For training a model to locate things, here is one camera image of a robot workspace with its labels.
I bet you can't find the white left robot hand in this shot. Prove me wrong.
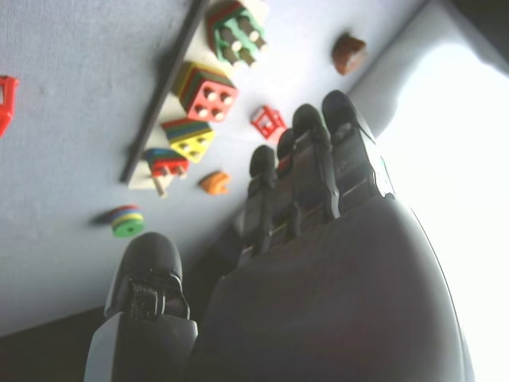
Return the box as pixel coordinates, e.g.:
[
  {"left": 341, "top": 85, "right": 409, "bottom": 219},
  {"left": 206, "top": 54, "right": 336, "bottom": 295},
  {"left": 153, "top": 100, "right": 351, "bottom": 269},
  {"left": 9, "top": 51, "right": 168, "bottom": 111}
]
[{"left": 83, "top": 90, "right": 476, "bottom": 382}]

